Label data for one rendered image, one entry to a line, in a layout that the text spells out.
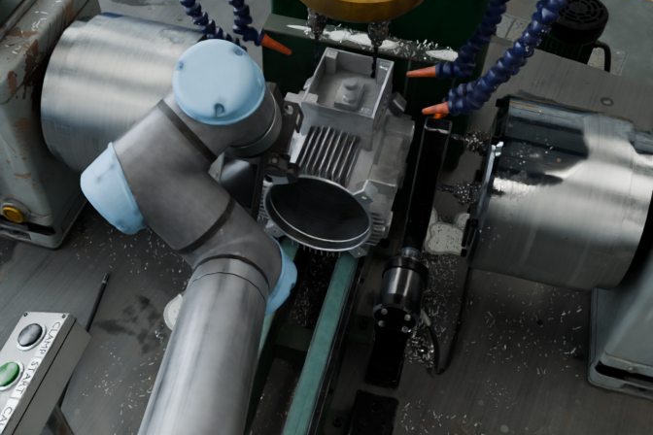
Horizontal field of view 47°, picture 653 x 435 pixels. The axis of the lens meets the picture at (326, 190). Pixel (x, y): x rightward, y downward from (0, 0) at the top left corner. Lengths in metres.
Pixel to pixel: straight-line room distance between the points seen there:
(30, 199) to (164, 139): 0.60
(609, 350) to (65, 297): 0.82
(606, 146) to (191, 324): 0.59
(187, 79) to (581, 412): 0.79
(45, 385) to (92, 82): 0.41
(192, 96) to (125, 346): 0.62
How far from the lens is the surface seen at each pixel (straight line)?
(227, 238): 0.71
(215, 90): 0.66
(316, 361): 1.04
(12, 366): 0.92
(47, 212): 1.27
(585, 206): 0.99
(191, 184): 0.70
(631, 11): 3.40
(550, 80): 1.66
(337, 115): 1.01
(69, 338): 0.93
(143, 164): 0.69
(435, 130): 0.85
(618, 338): 1.14
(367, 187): 0.99
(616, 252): 1.03
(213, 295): 0.65
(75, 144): 1.12
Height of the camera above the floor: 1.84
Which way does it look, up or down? 50 degrees down
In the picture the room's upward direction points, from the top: 3 degrees clockwise
